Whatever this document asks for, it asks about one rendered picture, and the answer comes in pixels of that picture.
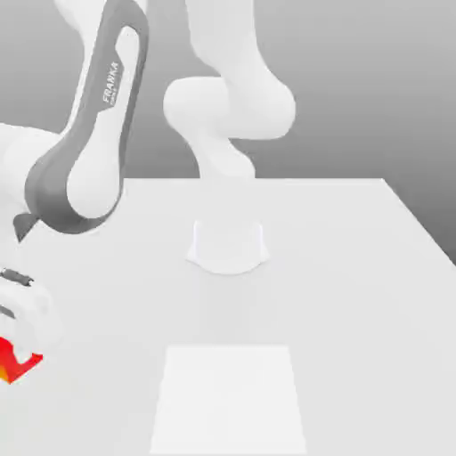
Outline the small red cube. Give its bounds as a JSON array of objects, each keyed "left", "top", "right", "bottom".
[{"left": 0, "top": 336, "right": 45, "bottom": 386}]

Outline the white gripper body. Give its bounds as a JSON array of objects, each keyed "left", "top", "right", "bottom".
[{"left": 0, "top": 281, "right": 62, "bottom": 356}]

